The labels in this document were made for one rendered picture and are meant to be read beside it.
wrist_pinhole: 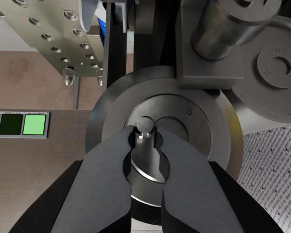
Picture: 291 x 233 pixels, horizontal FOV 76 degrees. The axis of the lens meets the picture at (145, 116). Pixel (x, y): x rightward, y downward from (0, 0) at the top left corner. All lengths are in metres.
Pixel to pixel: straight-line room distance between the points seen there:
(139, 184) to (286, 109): 0.16
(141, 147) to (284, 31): 0.20
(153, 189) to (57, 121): 0.42
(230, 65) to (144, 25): 0.44
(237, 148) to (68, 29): 0.35
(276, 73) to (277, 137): 0.12
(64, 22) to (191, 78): 0.30
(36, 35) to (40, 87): 2.11
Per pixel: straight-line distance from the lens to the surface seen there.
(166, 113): 0.16
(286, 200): 0.33
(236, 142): 0.20
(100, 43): 0.41
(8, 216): 0.60
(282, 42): 0.26
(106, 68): 0.20
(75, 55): 0.50
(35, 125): 0.57
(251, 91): 0.22
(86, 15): 0.22
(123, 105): 0.17
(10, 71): 2.82
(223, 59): 0.17
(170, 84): 0.18
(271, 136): 0.35
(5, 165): 0.60
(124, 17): 0.20
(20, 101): 2.61
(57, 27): 0.42
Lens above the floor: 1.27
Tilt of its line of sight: 12 degrees down
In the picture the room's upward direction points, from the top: 180 degrees counter-clockwise
